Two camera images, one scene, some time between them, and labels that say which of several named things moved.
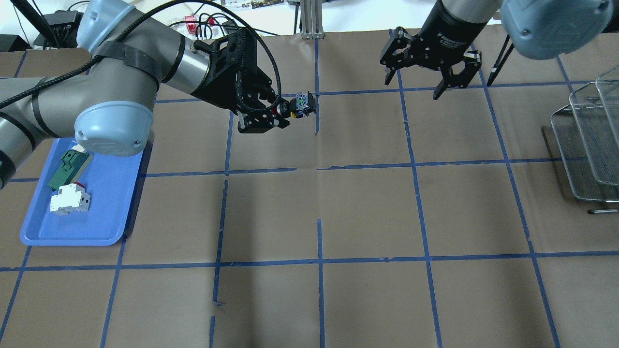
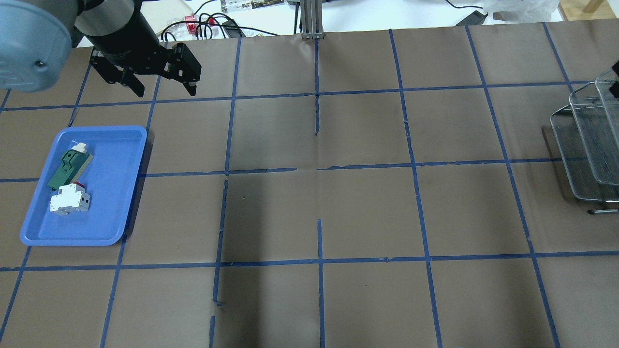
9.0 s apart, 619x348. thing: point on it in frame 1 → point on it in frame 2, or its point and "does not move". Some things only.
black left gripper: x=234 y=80 → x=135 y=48
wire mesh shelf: x=586 y=133 does not move
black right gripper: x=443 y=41 → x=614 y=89
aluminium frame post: x=311 y=19 does not move
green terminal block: x=72 y=166 does not move
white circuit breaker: x=71 y=197 does not move
